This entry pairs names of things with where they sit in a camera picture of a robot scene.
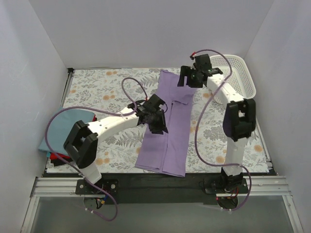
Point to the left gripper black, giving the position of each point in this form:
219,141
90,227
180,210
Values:
158,120

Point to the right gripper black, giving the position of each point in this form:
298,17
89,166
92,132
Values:
187,76

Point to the purple t shirt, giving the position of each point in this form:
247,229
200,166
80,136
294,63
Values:
167,153

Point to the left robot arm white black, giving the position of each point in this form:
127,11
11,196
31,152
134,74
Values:
83,139

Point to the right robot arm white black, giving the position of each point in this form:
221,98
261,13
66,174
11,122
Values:
239,119

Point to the white plastic perforated basket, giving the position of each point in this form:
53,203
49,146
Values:
240,78

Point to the floral patterned table mat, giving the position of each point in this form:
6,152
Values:
112,89

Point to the folded red t shirt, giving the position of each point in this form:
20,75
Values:
54,156

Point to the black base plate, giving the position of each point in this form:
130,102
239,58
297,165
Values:
132,188

